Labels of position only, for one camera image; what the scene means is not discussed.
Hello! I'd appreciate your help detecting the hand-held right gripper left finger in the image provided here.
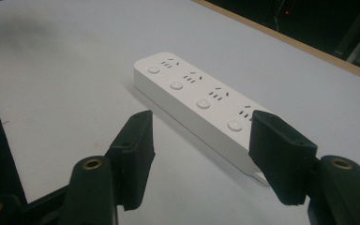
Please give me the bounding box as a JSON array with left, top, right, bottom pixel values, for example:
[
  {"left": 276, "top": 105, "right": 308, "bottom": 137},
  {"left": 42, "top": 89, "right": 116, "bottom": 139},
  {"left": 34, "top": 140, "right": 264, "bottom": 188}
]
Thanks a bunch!
[{"left": 104, "top": 110, "right": 157, "bottom": 212}]

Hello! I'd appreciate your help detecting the white power strip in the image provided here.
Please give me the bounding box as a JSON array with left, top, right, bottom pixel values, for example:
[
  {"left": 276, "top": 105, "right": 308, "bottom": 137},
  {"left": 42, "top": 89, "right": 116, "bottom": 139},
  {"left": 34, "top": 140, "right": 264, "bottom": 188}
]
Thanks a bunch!
[{"left": 133, "top": 52, "right": 271, "bottom": 188}]

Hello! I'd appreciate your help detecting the metal stand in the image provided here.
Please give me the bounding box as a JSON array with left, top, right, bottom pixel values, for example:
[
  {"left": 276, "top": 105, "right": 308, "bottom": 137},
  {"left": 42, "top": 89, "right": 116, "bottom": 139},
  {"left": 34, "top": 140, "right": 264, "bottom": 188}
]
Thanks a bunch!
[{"left": 334, "top": 0, "right": 360, "bottom": 75}]

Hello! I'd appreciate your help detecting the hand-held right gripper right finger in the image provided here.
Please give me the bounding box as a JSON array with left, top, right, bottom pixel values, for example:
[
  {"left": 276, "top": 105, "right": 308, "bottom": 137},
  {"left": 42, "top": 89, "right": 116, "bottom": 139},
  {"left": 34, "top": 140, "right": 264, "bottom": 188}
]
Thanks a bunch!
[{"left": 247, "top": 109, "right": 319, "bottom": 206}]

